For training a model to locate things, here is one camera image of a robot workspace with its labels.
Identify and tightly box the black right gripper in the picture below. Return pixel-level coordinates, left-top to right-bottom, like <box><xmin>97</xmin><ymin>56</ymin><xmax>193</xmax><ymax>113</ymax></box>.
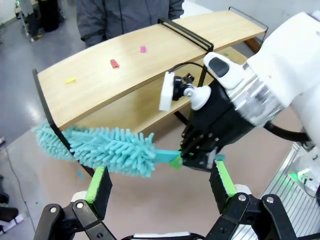
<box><xmin>180</xmin><ymin>84</ymin><xmax>255</xmax><ymax>171</ymax></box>

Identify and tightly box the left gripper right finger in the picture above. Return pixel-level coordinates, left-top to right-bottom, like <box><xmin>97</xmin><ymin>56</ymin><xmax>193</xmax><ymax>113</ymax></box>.
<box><xmin>204</xmin><ymin>160</ymin><xmax>300</xmax><ymax>240</ymax></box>

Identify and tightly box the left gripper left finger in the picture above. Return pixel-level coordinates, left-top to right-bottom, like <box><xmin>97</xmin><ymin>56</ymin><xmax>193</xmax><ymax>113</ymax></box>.
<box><xmin>33</xmin><ymin>166</ymin><xmax>118</xmax><ymax>240</ymax></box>

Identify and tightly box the teal chenille duster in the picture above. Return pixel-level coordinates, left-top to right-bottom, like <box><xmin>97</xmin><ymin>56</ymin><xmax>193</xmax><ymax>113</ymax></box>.
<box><xmin>31</xmin><ymin>119</ymin><xmax>226</xmax><ymax>179</ymax></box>

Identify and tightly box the aluminium extrusion robot base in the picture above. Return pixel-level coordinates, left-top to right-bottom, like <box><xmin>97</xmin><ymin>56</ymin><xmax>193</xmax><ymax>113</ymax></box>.
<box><xmin>237</xmin><ymin>142</ymin><xmax>320</xmax><ymax>240</ymax></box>

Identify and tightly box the black stool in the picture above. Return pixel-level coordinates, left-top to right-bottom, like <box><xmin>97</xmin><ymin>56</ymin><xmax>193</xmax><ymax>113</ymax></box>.
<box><xmin>0</xmin><ymin>174</ymin><xmax>20</xmax><ymax>223</ymax></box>

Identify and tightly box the person in dark jacket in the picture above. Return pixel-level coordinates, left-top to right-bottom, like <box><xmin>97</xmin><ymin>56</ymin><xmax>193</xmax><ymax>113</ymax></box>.
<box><xmin>76</xmin><ymin>0</ymin><xmax>185</xmax><ymax>48</ymax></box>

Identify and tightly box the background person grey top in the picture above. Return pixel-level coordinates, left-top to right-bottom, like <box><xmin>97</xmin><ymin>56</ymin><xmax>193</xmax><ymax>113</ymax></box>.
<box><xmin>18</xmin><ymin>0</ymin><xmax>62</xmax><ymax>42</ymax></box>

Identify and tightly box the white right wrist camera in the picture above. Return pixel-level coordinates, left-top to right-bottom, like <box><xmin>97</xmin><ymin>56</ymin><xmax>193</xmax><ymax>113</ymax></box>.
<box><xmin>159</xmin><ymin>71</ymin><xmax>212</xmax><ymax>112</ymax></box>

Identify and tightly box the black braided cable sleeve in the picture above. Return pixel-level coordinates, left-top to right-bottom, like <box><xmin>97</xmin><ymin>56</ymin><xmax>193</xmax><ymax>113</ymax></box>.
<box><xmin>264</xmin><ymin>121</ymin><xmax>313</xmax><ymax>144</ymax></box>

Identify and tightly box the black camera cable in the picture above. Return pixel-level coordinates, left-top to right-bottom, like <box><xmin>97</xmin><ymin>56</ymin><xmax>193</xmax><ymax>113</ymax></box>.
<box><xmin>169</xmin><ymin>61</ymin><xmax>209</xmax><ymax>76</ymax></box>

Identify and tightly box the wooden shelf unit black frame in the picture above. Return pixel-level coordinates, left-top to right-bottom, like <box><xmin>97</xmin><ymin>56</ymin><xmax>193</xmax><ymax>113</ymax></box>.
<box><xmin>32</xmin><ymin>18</ymin><xmax>215</xmax><ymax>179</ymax></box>
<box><xmin>164</xmin><ymin>6</ymin><xmax>269</xmax><ymax>66</ymax></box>

